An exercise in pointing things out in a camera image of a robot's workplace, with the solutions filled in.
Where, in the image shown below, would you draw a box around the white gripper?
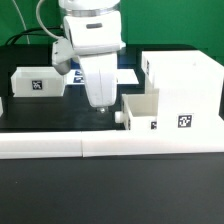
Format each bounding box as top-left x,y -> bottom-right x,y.
79,53 -> 117,113

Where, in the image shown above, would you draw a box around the white front drawer box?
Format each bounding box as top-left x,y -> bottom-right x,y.
115,90 -> 159,131

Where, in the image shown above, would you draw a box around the white drawer box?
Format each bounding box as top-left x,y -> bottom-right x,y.
11,67 -> 65,97
115,90 -> 159,131

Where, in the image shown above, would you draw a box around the white drawer cabinet frame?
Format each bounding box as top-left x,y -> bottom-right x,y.
141,50 -> 224,130

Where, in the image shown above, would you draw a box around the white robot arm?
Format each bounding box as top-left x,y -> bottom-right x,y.
58,0 -> 125,108

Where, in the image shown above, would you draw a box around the white rear drawer box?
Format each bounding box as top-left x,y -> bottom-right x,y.
11,67 -> 65,97

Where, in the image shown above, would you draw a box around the white front fence right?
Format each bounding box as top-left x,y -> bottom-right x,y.
82,130 -> 224,157

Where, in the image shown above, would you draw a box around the white fence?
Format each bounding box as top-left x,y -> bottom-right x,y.
82,130 -> 224,157
0,132 -> 83,159

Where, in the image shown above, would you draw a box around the white front fence left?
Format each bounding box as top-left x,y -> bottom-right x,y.
0,132 -> 83,159

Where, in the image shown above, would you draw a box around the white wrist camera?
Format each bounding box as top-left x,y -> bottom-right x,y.
52,38 -> 78,75

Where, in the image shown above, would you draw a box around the white thin cable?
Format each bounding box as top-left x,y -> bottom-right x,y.
11,0 -> 31,45

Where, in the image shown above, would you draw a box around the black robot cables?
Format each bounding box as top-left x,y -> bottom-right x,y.
3,26 -> 66,46

